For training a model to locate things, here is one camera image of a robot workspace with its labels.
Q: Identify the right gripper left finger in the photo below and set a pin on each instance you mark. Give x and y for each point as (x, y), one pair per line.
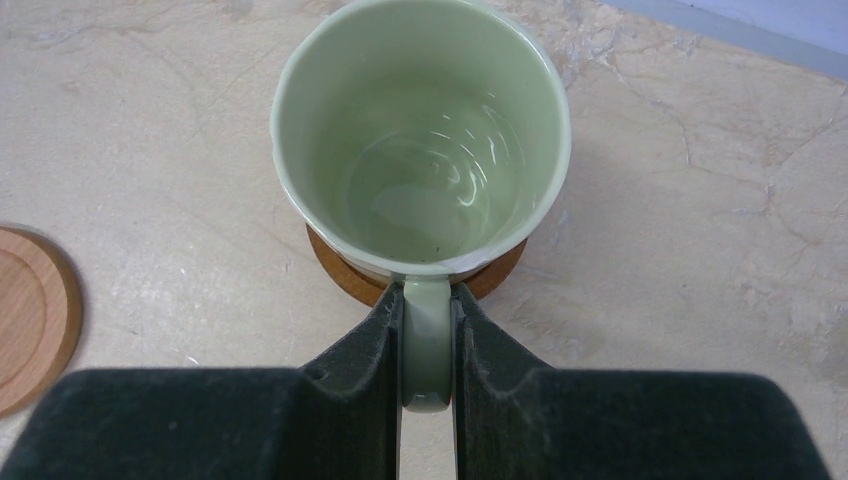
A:
(336, 417)

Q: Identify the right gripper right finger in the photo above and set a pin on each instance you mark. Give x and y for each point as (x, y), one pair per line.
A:
(517, 417)

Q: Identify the dark grooved wooden coaster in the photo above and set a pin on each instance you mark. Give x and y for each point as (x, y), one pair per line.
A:
(367, 289)

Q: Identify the light green mug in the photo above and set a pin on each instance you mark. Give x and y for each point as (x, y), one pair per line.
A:
(421, 141)

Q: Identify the brown wooden round coaster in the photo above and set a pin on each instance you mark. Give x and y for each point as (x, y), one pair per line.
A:
(41, 316)

